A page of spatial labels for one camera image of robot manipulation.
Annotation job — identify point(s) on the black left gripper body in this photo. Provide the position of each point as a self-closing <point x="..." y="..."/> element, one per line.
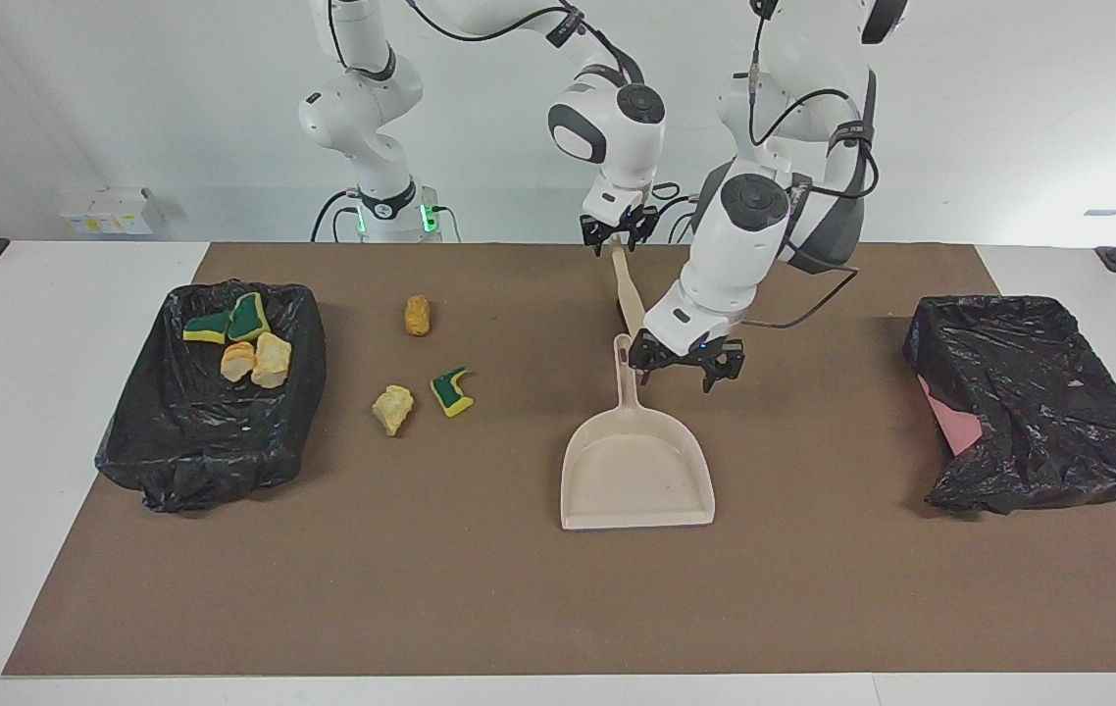
<point x="695" y="356"/>

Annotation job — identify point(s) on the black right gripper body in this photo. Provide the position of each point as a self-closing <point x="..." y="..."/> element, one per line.
<point x="622" y="218"/>

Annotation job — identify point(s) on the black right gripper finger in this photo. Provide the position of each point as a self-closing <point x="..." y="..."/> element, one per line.
<point x="639" y="238"/>
<point x="594" y="242"/>

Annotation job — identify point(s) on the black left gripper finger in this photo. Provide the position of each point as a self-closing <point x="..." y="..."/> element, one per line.
<point x="640" y="367"/>
<point x="715" y="377"/>

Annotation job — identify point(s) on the beige hand brush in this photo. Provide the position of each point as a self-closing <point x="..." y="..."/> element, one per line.
<point x="629" y="294"/>

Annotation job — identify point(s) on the beige plastic dustpan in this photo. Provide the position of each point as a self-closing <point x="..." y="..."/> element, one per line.
<point x="636" y="471"/>

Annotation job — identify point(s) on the notched green yellow sponge piece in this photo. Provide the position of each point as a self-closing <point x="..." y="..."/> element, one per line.
<point x="453" y="392"/>

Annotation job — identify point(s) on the brown sponge nugget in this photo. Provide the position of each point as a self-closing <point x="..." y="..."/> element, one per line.
<point x="418" y="316"/>

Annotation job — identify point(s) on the pale yellow sponge lump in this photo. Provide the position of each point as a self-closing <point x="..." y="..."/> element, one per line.
<point x="272" y="360"/>

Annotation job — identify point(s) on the yellow green sponge chunk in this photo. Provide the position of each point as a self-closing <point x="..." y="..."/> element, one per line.
<point x="248" y="317"/>

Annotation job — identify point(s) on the orange white striped sponge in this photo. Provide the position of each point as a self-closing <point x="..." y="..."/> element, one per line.
<point x="237" y="363"/>

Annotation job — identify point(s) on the yellow green sponge wedge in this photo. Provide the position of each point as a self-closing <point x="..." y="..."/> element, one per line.
<point x="207" y="328"/>

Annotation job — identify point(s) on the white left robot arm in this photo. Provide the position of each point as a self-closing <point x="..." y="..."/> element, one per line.
<point x="744" y="235"/>

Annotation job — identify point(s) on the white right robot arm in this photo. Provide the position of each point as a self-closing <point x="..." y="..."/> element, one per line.
<point x="617" y="127"/>

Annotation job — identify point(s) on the black bag lined pink bin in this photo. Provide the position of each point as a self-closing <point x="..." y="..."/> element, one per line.
<point x="1039" y="392"/>

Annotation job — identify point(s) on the pale yellow crumpled sponge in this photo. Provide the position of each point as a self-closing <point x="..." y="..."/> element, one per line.
<point x="392" y="409"/>

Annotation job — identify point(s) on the brown table mat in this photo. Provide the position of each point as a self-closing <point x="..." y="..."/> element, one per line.
<point x="519" y="608"/>

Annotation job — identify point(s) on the white wall socket box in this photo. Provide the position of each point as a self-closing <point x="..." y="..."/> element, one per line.
<point x="107" y="211"/>

